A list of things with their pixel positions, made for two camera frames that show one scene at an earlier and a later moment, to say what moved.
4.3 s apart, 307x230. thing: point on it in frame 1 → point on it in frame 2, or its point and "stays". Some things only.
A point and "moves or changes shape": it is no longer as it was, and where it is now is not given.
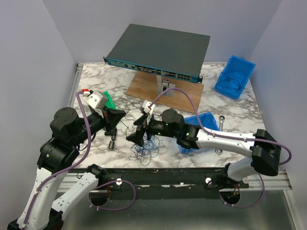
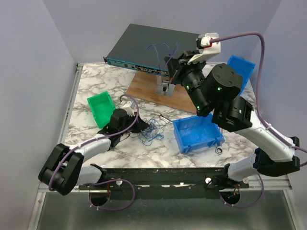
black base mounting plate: [169, 184] stays
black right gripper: [137, 137] → [175, 65]
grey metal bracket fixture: [162, 86] stays
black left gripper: [114, 116] → [140, 125]
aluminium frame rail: [277, 182] stays
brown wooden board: [143, 86] stays
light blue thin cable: [151, 145] moves or changes shape
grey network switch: [176, 53] stays
